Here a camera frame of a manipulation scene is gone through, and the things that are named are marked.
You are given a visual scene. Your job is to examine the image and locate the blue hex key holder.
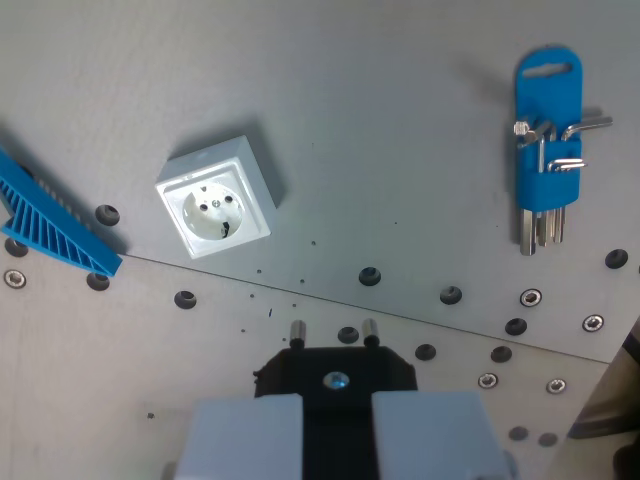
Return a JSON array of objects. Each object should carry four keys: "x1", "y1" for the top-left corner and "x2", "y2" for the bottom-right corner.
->
[{"x1": 515, "y1": 47, "x2": 585, "y2": 215}]

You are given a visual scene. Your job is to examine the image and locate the black power plug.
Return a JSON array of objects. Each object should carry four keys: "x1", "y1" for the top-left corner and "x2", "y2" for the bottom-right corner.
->
[{"x1": 252, "y1": 318, "x2": 419, "y2": 480}]

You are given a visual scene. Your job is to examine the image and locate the medium silver hex key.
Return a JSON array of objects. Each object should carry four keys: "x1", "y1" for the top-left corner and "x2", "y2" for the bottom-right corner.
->
[{"x1": 527, "y1": 121, "x2": 557, "y2": 248}]

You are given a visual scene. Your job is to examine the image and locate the blue ribbed plastic part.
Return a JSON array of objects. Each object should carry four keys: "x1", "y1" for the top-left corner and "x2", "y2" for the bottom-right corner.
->
[{"x1": 0, "y1": 146, "x2": 124, "y2": 279}]

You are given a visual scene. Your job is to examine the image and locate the small silver hex key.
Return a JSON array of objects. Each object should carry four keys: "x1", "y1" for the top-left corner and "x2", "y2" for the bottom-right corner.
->
[{"x1": 546, "y1": 157, "x2": 588, "y2": 174}]

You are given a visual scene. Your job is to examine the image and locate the largest silver hex key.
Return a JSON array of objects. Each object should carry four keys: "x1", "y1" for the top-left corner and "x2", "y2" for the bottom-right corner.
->
[{"x1": 513, "y1": 120, "x2": 540, "y2": 257}]

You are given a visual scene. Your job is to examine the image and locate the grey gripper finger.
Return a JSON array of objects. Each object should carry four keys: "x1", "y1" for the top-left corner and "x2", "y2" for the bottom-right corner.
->
[
  {"x1": 371, "y1": 389, "x2": 520, "y2": 480},
  {"x1": 174, "y1": 392, "x2": 306, "y2": 480}
]

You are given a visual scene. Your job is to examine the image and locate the white wall socket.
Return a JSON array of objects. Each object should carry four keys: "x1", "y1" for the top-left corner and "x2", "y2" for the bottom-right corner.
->
[{"x1": 154, "y1": 134, "x2": 279, "y2": 260}]

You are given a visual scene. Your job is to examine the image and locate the long-armed silver hex key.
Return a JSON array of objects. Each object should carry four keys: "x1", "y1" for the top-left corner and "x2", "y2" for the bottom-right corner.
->
[{"x1": 549, "y1": 115, "x2": 614, "y2": 245}]

